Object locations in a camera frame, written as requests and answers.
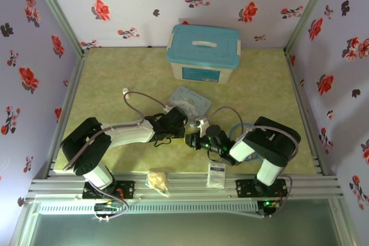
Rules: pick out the cartoon tin box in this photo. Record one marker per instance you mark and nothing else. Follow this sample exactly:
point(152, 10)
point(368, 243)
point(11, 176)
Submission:
point(193, 102)

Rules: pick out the blue lidded storage box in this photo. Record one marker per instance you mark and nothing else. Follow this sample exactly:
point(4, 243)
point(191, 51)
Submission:
point(201, 56)

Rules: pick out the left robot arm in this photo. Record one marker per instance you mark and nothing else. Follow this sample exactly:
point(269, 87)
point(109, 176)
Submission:
point(83, 148)

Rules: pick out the blue stethoscope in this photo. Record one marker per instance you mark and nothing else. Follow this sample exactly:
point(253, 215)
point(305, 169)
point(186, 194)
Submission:
point(239, 125)

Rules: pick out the white sachet packet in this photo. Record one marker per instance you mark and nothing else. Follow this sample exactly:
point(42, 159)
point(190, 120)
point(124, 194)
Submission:
point(216, 175)

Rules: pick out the plastic bag of cotton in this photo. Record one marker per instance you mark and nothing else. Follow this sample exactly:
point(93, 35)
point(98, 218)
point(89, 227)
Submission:
point(157, 181)

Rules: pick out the small white bottle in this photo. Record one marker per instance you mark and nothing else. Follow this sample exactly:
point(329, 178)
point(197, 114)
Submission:
point(124, 90)

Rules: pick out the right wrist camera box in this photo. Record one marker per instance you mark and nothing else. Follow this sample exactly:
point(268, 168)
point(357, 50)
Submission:
point(203, 125)

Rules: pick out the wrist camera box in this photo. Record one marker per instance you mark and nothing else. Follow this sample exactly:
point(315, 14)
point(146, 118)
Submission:
point(203, 125)
point(167, 108)

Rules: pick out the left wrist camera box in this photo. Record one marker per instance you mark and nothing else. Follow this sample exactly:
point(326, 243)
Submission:
point(167, 108)

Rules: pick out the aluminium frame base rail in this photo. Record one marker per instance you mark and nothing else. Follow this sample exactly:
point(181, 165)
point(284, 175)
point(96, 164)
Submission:
point(187, 191)

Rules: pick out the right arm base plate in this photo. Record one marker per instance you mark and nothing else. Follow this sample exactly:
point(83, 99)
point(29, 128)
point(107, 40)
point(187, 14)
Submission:
point(243, 188)

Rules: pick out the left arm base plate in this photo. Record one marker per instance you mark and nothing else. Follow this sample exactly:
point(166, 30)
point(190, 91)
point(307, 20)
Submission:
point(128, 188)

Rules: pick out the aluminium table side rail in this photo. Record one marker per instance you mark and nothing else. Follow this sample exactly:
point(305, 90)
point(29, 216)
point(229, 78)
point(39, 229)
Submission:
point(73, 84)
point(291, 70)

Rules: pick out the aluminium corner post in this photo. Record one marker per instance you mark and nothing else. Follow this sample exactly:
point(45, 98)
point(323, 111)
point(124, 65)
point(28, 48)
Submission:
point(311, 7)
point(57, 9)

